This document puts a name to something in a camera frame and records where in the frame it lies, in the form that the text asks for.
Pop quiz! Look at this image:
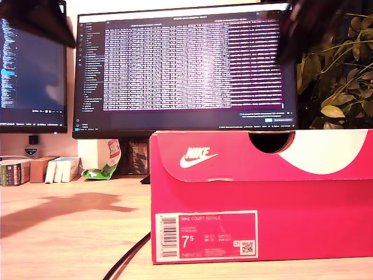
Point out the red Nike shoebox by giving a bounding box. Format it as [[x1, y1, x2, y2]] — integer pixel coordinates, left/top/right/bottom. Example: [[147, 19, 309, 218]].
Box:
[[149, 128, 373, 265]]

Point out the brown cardboard box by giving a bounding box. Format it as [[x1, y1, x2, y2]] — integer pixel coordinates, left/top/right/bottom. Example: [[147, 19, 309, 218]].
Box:
[[29, 156, 61, 184]]

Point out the white and blue box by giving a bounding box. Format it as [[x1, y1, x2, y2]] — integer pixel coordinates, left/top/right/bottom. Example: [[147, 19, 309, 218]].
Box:
[[44, 158, 64, 184], [61, 157, 83, 183], [54, 158, 72, 183]]

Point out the dark patterned box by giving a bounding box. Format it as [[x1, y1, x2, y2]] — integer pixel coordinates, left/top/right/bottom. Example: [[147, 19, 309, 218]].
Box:
[[128, 139, 151, 176]]

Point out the green leafy houseplant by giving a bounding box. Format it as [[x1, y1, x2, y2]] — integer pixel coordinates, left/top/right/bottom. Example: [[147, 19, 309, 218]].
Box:
[[295, 11, 373, 130]]

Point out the black Huawei computer monitor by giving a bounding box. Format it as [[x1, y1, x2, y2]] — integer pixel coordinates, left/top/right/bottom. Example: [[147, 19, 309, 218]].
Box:
[[72, 2, 300, 140]]

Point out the Cuticura pump bottle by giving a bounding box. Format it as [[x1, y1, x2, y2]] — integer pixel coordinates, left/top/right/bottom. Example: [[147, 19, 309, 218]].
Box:
[[24, 135, 41, 160]]

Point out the green Jenkki gum bag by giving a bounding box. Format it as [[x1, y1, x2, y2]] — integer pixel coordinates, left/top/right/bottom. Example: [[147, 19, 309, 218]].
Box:
[[82, 139, 122, 180]]

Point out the black cable on table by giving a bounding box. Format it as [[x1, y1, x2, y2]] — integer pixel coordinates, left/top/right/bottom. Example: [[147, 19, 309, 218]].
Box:
[[101, 232, 153, 280]]

